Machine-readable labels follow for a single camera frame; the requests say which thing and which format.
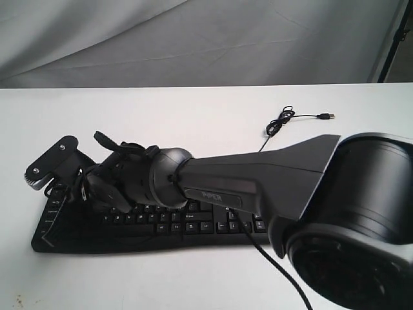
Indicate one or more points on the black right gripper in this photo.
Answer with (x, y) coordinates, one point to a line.
(120, 182)

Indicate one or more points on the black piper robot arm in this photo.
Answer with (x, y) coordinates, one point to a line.
(339, 209)

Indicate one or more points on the black acer keyboard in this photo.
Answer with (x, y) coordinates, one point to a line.
(149, 228)

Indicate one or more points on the grey fabric backdrop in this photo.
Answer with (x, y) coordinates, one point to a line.
(73, 44)

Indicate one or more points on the black tripod stand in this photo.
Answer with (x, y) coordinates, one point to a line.
(398, 37)

